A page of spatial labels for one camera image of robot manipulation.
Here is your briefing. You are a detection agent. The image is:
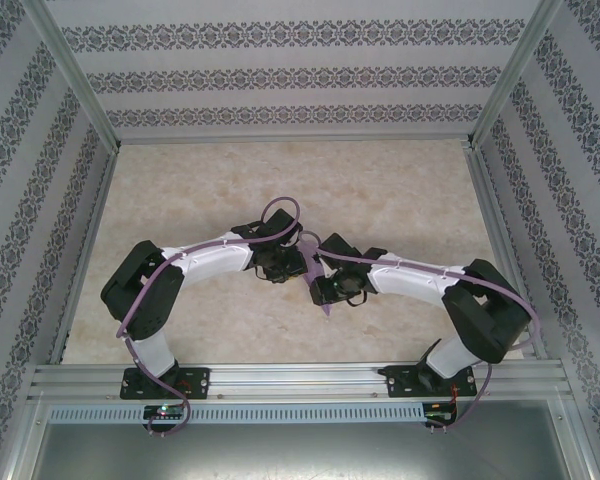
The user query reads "thin aluminium cross rail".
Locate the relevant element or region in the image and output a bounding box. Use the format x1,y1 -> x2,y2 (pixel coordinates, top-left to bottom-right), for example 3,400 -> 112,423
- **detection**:
117,133 -> 474,146

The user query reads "purple cloth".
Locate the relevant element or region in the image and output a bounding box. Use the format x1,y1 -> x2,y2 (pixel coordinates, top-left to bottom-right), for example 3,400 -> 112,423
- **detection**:
299,237 -> 336,317

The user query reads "small circuit board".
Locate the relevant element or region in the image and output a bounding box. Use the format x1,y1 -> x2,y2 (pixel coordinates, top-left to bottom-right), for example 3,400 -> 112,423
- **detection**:
424,401 -> 459,419
143,404 -> 186,420

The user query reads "purple cable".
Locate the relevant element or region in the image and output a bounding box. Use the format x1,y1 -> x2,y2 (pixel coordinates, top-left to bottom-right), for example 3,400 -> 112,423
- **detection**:
297,229 -> 541,434
117,196 -> 304,440

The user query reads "slotted grey cable duct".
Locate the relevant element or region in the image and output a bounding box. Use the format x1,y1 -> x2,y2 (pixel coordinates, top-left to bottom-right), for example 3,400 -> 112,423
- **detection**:
47,403 -> 429,424

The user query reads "aluminium side rail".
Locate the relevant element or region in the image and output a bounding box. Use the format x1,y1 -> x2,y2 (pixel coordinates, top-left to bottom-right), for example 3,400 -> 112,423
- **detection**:
467,147 -> 549,361
47,144 -> 124,366

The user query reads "aluminium frame post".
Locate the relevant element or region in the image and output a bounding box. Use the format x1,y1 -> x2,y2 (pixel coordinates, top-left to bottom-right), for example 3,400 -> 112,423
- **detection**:
22,0 -> 124,154
462,0 -> 566,149

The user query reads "long aluminium base rail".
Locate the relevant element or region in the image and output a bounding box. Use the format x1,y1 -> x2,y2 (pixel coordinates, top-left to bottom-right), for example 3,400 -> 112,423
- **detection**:
27,363 -> 574,401

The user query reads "grey metal sheet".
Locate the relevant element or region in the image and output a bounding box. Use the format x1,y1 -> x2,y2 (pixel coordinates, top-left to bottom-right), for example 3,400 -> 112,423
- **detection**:
29,422 -> 591,480

